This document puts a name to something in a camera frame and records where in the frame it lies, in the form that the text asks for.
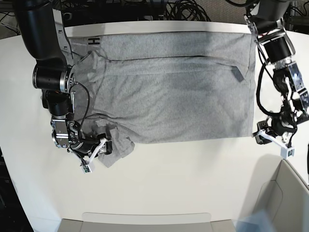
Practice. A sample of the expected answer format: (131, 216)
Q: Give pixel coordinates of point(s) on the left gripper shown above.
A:
(273, 130)

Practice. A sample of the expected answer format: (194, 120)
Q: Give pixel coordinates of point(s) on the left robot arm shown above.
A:
(265, 20)

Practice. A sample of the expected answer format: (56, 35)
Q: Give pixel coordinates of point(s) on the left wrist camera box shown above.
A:
(286, 152)

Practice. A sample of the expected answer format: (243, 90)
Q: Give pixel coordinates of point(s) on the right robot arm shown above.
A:
(52, 74)

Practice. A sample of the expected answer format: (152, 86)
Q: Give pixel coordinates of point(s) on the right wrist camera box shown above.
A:
(88, 168)

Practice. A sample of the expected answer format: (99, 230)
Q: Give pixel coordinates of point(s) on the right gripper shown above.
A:
(88, 149)

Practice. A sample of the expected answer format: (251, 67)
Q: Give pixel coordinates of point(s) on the grey T-shirt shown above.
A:
(164, 87)

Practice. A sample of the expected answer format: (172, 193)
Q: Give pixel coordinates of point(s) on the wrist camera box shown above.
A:
(88, 168)
(286, 152)

